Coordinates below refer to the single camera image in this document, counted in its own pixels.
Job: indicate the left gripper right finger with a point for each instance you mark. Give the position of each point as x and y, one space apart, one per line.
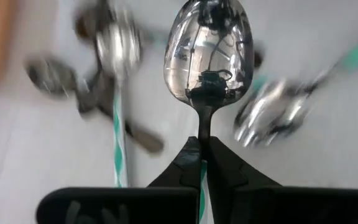
228 177

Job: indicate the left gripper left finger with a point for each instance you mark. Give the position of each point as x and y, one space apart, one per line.
185 168

